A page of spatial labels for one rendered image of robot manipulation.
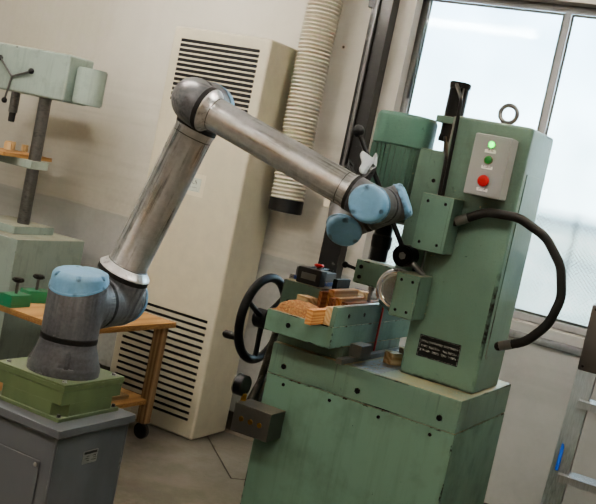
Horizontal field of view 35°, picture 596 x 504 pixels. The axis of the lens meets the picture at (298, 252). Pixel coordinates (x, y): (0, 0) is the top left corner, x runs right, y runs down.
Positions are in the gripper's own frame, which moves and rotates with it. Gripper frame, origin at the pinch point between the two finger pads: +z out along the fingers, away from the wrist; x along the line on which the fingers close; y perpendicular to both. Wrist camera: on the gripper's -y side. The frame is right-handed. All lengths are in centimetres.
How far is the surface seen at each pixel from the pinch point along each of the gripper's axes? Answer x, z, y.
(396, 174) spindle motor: -8.4, -0.6, -7.7
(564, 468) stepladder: 6, -13, -121
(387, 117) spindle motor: -13.9, 8.7, 4.6
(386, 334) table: 22, -12, -46
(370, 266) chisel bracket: 12.5, -9.3, -24.3
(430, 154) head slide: -19.6, -0.3, -8.2
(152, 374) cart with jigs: 155, 65, -55
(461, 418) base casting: 2, -54, -52
